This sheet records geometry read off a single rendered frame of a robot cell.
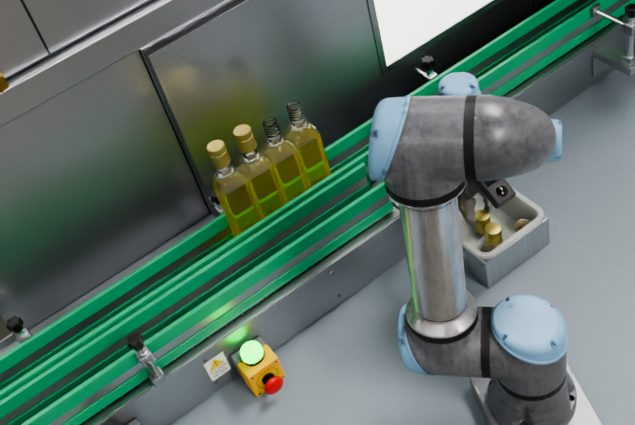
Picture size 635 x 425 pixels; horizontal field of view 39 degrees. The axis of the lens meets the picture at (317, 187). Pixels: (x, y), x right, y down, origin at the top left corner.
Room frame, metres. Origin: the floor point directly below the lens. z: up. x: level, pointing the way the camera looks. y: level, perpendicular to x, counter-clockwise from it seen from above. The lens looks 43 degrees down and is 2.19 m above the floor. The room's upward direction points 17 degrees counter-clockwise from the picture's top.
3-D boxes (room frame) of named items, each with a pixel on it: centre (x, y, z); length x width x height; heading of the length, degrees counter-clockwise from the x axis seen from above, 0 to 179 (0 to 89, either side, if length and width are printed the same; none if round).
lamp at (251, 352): (1.04, 0.21, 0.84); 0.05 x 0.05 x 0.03
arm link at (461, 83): (1.25, -0.30, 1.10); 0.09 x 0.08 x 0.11; 157
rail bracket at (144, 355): (0.99, 0.37, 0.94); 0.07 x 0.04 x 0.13; 23
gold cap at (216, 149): (1.27, 0.16, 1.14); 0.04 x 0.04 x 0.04
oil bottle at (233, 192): (1.27, 0.16, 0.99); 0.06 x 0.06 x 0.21; 24
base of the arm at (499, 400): (0.81, -0.25, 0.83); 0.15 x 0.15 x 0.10
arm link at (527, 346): (0.81, -0.25, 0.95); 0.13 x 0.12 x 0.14; 67
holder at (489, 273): (1.25, -0.29, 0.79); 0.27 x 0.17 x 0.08; 23
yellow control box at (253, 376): (1.04, 0.21, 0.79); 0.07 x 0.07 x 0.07; 23
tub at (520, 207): (1.22, -0.30, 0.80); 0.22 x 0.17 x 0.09; 23
